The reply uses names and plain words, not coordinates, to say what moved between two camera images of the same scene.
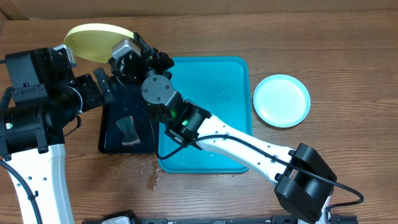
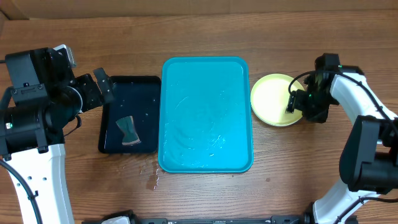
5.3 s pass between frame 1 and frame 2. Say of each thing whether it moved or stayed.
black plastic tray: stayed
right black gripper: moved
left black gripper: stayed
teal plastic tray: stayed
